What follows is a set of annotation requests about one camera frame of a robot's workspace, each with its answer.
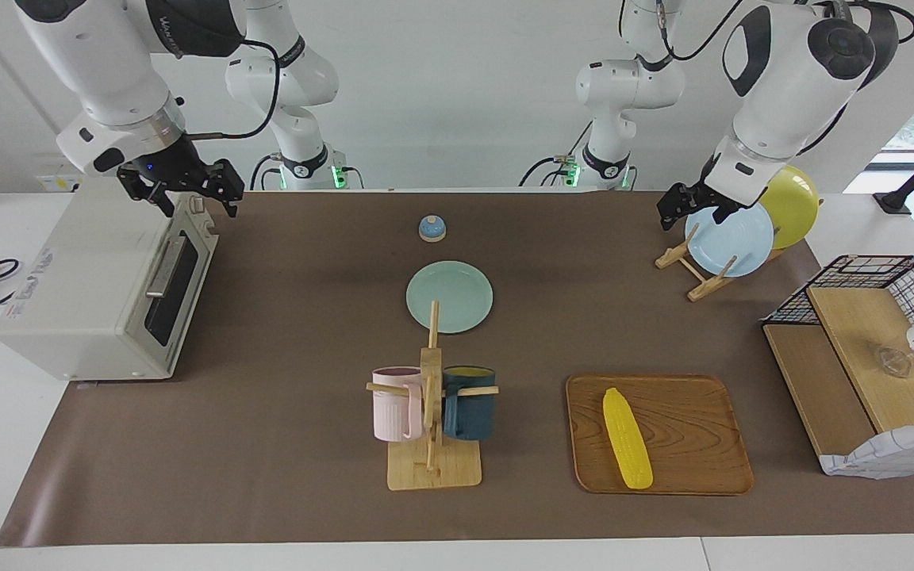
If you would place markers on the wooden mug tree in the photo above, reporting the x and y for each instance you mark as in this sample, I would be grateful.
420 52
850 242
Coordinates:
433 472

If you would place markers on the brown table mat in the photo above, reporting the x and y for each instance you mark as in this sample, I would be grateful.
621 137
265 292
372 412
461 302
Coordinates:
306 444

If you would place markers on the beige toaster oven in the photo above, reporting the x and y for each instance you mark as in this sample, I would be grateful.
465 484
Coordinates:
68 293

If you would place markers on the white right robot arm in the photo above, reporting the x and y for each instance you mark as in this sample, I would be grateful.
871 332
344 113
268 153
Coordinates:
108 71

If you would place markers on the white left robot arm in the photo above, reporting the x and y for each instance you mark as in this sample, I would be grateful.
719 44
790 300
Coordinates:
790 87

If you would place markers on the yellow corn cob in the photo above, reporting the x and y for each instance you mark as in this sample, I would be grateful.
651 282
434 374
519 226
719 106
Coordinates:
627 440

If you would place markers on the yellow plate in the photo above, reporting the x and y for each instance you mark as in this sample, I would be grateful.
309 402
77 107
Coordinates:
794 206

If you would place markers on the pink mug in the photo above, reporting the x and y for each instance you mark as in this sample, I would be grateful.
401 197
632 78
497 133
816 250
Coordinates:
393 404

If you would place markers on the small blue call bell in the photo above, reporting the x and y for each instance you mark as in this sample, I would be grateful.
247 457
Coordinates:
432 230

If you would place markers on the wooden plate rack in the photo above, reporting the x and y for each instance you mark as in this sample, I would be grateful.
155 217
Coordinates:
703 285

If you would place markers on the brown wooden tray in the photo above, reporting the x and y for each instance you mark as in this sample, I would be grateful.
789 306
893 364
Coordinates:
695 444

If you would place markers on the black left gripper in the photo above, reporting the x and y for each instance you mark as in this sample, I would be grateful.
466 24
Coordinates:
717 190

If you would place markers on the light blue plate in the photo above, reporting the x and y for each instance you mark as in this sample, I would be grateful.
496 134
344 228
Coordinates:
731 242

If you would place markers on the pale green plate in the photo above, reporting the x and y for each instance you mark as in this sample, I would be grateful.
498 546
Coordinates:
457 289

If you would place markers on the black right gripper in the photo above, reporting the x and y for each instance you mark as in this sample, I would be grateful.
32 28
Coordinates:
167 170

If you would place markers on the white checkered cloth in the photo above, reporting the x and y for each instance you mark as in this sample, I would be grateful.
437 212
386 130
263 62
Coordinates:
893 452

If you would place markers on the dark blue mug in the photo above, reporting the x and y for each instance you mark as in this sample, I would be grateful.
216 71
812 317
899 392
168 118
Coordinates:
471 412

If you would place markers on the small clear glass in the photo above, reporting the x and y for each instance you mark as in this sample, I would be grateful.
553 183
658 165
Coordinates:
896 362

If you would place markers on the white wall box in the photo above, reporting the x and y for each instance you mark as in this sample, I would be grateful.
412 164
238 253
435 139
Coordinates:
52 178

